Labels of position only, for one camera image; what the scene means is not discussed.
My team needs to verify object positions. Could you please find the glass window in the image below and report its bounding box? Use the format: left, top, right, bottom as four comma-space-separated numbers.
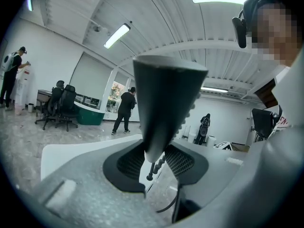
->
108, 79, 131, 114

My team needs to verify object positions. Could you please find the white bathtub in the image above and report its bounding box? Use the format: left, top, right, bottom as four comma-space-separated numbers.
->
40, 133, 250, 199

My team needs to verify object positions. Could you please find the white water dispenser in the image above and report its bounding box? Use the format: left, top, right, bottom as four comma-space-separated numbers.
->
14, 67, 34, 115

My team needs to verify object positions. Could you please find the brown wooden board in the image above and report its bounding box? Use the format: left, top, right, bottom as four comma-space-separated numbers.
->
254, 78, 278, 109

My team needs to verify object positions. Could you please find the person's white printed shirt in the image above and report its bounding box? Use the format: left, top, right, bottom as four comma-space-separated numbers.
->
268, 53, 304, 133

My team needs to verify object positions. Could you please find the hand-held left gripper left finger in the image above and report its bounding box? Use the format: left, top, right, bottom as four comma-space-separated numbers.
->
14, 138, 171, 228

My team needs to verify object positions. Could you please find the black office chair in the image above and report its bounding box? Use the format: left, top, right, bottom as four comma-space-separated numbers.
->
56, 84, 79, 132
35, 80, 65, 131

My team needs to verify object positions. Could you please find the dark wooden desk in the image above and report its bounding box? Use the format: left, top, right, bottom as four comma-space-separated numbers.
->
36, 89, 53, 117

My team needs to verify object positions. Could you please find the person's head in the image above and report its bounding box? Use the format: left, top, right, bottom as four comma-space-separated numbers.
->
244, 0, 304, 67

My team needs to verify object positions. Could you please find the green reception desk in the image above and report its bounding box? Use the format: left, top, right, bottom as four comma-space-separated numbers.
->
74, 100, 105, 126

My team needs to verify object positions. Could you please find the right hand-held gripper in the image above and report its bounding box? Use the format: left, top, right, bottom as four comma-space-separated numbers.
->
213, 141, 235, 152

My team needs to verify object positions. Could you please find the black head-worn camera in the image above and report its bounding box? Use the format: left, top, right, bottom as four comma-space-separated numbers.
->
232, 0, 260, 49

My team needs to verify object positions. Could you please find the white roller blind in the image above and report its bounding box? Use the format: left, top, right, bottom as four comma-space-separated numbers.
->
68, 52, 112, 109

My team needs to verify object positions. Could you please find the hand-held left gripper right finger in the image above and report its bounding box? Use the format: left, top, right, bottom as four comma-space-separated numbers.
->
163, 127, 302, 228

